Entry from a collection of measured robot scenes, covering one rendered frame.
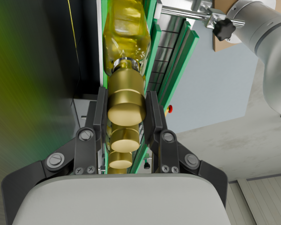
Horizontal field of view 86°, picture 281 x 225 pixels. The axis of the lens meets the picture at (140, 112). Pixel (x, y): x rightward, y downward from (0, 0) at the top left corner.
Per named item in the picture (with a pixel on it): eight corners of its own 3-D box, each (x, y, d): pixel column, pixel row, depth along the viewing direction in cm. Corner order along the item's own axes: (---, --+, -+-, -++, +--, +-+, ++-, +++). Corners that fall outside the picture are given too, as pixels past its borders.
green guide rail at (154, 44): (151, 14, 32) (156, 30, 26) (156, 15, 32) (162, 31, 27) (115, 194, 164) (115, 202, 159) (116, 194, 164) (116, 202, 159)
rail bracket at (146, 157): (142, 139, 75) (145, 166, 67) (157, 140, 76) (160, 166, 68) (141, 143, 78) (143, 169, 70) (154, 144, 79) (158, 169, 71)
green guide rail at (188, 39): (184, 20, 33) (195, 36, 28) (188, 20, 33) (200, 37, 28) (122, 194, 165) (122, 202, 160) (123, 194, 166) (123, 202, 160)
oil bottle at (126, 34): (111, -14, 28) (99, 41, 15) (141, -8, 29) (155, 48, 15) (111, 19, 32) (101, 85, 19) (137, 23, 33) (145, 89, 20)
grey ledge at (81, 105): (78, 80, 56) (71, 102, 48) (102, 82, 57) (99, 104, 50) (94, 168, 128) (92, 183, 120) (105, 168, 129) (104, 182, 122)
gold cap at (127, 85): (109, 66, 14) (105, 100, 11) (146, 69, 15) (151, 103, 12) (109, 93, 17) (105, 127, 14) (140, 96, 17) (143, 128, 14)
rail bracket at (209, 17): (151, -15, 28) (161, 9, 20) (230, 2, 31) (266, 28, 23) (147, 5, 30) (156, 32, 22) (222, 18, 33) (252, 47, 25)
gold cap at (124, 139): (112, 107, 18) (109, 139, 16) (140, 109, 19) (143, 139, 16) (111, 123, 21) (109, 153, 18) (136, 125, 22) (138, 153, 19)
